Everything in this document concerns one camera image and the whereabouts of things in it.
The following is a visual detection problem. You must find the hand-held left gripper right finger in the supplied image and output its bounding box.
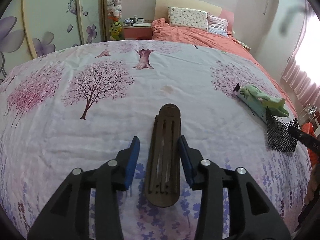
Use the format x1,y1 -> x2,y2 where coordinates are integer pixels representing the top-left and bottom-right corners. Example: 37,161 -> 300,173
177,135 -> 292,240

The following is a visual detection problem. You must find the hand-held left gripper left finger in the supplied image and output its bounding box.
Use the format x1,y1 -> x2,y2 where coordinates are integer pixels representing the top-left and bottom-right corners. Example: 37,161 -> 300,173
27,136 -> 140,240

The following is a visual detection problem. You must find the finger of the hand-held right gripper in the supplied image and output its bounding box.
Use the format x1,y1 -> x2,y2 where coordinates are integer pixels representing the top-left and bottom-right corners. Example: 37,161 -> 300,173
287,126 -> 320,157

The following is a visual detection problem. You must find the red plastic bag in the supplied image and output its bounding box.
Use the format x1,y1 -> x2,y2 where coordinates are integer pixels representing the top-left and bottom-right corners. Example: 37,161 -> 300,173
301,122 -> 320,160

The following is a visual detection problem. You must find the black mesh net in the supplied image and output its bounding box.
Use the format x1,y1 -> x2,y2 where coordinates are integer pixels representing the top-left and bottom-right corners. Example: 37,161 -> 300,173
265,107 -> 299,153

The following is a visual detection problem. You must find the person's right hand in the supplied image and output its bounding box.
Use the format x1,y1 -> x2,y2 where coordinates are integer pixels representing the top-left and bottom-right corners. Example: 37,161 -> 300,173
306,164 -> 320,202

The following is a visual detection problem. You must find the tree printed bed sheet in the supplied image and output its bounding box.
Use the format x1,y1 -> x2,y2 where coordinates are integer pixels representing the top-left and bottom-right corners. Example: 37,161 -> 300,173
0,40 -> 313,240

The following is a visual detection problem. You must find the light green cloth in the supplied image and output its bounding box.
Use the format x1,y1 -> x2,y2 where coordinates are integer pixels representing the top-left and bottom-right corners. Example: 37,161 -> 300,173
241,85 -> 290,117

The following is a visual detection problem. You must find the pink curtain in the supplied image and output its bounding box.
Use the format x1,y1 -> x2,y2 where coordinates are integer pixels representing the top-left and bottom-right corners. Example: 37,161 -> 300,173
281,12 -> 320,106

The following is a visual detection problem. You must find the floral printed tube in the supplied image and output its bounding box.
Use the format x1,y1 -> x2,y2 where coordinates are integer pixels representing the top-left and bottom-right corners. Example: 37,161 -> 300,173
234,84 -> 268,125

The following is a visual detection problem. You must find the pink and white nightstand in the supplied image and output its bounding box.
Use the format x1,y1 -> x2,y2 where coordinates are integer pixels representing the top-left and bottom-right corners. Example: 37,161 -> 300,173
235,39 -> 252,52
122,21 -> 153,40

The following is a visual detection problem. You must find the salmon pink duvet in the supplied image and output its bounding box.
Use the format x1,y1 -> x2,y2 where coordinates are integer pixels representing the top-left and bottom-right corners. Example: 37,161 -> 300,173
151,17 -> 300,120

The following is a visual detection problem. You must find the yellow green plush toy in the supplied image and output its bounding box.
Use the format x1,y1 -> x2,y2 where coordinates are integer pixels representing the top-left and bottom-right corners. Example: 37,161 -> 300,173
109,21 -> 124,41

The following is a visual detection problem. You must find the pink striped pillow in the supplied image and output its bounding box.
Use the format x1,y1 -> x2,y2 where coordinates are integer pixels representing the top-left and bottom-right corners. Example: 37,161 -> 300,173
207,15 -> 229,35

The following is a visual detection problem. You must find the white air conditioner pipe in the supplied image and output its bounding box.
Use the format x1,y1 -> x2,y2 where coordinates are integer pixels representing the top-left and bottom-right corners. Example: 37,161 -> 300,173
262,0 -> 280,15

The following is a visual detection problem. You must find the white floral pillow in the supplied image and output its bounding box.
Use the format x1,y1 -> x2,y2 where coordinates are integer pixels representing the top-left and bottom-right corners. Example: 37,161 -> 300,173
167,6 -> 209,30

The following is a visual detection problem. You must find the clear tube of plush toys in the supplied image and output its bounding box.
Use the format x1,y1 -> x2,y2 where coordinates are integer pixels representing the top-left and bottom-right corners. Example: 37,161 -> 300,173
106,0 -> 123,22

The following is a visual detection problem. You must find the beige and pink headboard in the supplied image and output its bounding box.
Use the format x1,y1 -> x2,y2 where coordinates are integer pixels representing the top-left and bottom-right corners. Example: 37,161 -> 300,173
155,0 -> 235,27

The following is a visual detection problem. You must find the floral sliding door wardrobe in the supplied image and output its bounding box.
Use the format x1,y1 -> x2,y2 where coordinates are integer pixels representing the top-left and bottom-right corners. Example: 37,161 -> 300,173
0,0 -> 105,80

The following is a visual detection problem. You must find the white wire rack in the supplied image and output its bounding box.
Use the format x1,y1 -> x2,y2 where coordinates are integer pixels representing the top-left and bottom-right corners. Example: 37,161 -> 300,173
299,102 -> 320,130

